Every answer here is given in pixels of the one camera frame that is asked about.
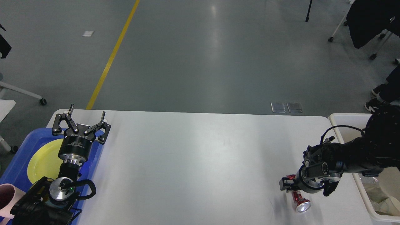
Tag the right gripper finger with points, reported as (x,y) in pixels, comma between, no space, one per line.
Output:
(329,187)
(289,184)

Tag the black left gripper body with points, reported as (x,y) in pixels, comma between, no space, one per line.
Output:
(76,146)

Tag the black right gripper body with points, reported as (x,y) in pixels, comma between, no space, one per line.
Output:
(311,178)

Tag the red soda can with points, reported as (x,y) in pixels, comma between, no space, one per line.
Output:
(302,204)

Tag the yellow plastic plate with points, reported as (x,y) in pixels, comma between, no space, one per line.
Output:
(45,162)

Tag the clear plastic wrap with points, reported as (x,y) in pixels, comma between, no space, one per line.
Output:
(373,190)

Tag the white paper cup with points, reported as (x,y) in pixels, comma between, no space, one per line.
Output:
(390,206)

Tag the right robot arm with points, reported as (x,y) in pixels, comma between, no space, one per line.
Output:
(325,163)

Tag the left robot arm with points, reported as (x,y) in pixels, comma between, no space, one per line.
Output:
(30,211)

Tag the beige plastic bin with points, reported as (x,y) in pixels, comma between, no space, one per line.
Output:
(389,179)

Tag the white side table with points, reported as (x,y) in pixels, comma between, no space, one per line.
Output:
(7,105)

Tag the blue plastic tray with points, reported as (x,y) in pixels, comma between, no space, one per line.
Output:
(16,173)

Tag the right floor plate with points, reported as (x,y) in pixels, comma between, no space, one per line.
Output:
(294,107)

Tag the floor plate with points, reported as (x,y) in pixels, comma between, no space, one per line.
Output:
(294,107)
(278,107)

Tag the left floor plate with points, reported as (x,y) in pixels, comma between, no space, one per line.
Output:
(278,107)

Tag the pink mug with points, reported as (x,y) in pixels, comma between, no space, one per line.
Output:
(9,196)

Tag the person in black sneakers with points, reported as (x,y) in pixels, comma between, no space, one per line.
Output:
(385,93)

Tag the black tripod leg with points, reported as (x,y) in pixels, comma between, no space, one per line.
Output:
(308,11)

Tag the black jacket on chair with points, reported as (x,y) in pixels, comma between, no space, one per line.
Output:
(368,18)

